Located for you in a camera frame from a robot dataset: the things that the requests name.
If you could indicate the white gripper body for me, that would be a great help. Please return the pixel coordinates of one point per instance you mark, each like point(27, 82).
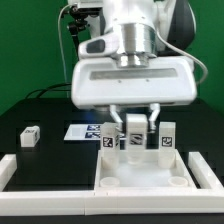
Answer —
point(100, 82)

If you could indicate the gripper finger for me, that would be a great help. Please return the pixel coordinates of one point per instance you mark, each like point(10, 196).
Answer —
point(116, 117)
point(154, 110)

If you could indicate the white square table top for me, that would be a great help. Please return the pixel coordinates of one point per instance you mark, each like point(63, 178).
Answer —
point(155, 169)

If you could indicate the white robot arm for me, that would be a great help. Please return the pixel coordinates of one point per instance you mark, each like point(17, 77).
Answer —
point(142, 27)

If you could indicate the marker plate with tags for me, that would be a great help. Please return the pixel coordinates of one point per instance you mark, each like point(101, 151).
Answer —
point(88, 132)

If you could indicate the white U-shaped fence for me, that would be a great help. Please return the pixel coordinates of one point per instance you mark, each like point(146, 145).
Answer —
point(206, 197)

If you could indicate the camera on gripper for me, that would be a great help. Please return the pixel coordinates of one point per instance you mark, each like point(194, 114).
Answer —
point(102, 46)

